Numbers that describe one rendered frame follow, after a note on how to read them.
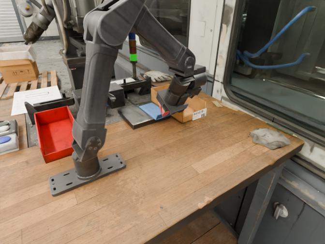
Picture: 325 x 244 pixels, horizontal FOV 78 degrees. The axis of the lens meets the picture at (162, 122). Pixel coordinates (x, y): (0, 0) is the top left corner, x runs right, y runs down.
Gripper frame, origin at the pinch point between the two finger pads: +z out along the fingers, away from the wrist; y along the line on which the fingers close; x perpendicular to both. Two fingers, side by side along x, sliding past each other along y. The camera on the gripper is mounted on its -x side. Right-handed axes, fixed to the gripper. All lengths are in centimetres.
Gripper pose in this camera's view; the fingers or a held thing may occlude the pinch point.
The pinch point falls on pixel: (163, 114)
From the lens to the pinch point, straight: 78.4
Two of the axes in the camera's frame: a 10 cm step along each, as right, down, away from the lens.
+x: -8.2, 2.9, -5.0
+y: -5.0, -7.9, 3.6
